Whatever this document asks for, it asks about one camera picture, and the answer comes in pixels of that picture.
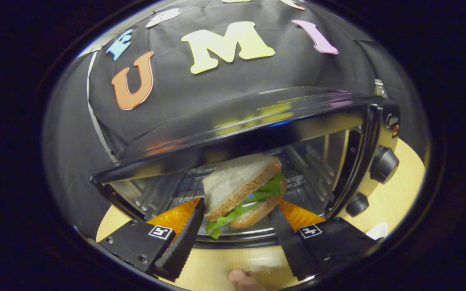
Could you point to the black electric oven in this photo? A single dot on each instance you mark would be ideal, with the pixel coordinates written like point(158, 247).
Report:
point(257, 117)

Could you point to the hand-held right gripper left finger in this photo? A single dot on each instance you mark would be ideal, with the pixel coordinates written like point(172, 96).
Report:
point(180, 246)

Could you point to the white rectangular plate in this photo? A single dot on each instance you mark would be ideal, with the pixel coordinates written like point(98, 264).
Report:
point(378, 231)

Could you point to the clear plastic water bottle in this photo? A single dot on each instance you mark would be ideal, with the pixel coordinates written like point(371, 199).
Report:
point(380, 89)

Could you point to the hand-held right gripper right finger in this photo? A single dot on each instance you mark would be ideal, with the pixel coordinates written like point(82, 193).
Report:
point(293, 250)

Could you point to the sandwich with lettuce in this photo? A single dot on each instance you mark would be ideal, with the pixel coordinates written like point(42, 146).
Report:
point(237, 178)

